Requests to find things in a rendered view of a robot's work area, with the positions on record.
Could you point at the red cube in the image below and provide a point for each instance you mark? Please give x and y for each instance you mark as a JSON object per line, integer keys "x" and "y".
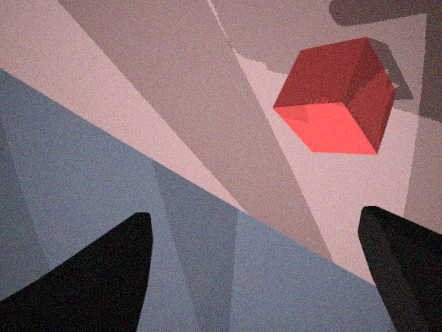
{"x": 338, "y": 98}

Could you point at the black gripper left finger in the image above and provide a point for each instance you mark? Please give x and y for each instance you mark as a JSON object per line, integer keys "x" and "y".
{"x": 99, "y": 289}

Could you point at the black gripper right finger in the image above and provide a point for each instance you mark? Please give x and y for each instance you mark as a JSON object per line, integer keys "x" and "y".
{"x": 405, "y": 262}

